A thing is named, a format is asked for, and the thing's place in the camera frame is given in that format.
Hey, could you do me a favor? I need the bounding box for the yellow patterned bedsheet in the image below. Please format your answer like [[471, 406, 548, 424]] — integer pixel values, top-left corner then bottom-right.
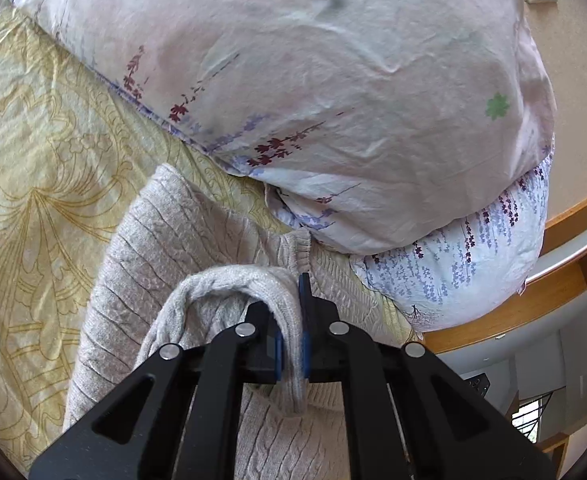
[[0, 0, 424, 461]]

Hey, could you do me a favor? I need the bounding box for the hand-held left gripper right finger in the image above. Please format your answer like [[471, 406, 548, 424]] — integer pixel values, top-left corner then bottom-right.
[[298, 274, 557, 480]]

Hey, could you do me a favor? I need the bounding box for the wooden headboard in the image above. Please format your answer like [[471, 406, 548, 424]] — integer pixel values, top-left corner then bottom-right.
[[423, 195, 587, 356]]

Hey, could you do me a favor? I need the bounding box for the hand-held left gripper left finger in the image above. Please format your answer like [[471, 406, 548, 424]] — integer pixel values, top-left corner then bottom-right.
[[28, 302, 282, 480]]

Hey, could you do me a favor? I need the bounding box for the pale blue floral pillow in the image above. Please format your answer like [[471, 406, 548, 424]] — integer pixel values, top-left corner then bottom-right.
[[266, 155, 554, 331]]

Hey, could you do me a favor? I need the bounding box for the beige cable-knit sweater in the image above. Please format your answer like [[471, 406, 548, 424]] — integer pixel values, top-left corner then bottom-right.
[[66, 162, 424, 480]]

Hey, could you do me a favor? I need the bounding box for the white pillow with purple sprigs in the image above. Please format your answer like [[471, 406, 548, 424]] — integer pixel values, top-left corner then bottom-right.
[[14, 0, 557, 256]]

